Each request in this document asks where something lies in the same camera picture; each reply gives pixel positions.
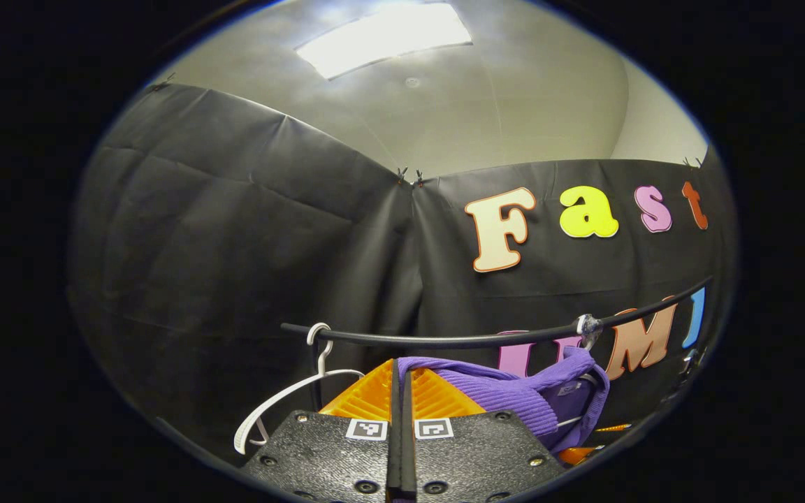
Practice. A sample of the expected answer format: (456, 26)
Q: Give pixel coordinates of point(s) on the ceiling light panel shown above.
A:
(381, 38)

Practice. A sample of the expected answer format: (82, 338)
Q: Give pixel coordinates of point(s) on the round ceiling smoke detector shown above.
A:
(412, 82)

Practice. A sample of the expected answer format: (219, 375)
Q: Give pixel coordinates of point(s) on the purple ribbed shirt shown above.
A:
(514, 398)

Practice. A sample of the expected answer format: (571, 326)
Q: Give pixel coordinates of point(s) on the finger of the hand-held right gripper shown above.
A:
(578, 455)
(612, 426)

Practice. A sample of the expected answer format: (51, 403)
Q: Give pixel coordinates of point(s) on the plain white clothes hanger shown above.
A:
(263, 409)

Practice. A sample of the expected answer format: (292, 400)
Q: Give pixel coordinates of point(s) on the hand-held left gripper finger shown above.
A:
(409, 454)
(394, 454)

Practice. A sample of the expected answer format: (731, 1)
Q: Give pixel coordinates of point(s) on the black backdrop cloth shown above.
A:
(221, 265)

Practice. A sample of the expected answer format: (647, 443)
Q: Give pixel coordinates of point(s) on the white hanger with taped hook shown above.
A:
(588, 328)

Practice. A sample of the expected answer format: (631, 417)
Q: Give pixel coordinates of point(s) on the black clothes rack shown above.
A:
(444, 341)

